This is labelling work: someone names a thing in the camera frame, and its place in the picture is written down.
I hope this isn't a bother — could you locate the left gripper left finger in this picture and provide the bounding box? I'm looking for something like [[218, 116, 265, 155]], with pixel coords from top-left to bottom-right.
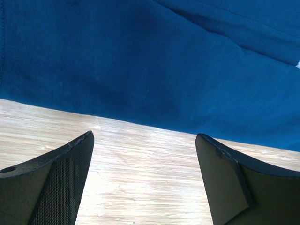
[[0, 131, 94, 225]]

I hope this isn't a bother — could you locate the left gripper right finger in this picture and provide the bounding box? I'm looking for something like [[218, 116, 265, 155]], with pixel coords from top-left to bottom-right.
[[195, 134, 300, 225]]

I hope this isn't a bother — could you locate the blue printed t-shirt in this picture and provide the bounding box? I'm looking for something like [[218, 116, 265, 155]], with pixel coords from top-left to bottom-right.
[[0, 0, 300, 151]]

